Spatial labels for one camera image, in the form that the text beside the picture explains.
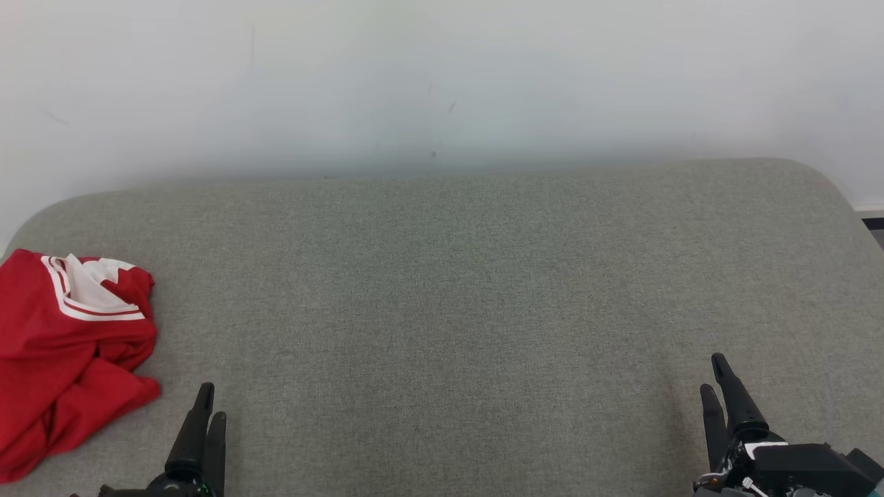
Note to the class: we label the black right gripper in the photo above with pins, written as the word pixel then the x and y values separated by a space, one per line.
pixel 725 476

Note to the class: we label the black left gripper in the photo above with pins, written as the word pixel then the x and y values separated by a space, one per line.
pixel 173 486

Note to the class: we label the red basketball jersey white trim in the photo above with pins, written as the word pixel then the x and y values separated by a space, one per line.
pixel 83 414

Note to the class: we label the crumpled red white garment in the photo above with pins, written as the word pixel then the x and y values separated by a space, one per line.
pixel 41 324

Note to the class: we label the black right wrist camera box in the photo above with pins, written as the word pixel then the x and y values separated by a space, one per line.
pixel 801 473

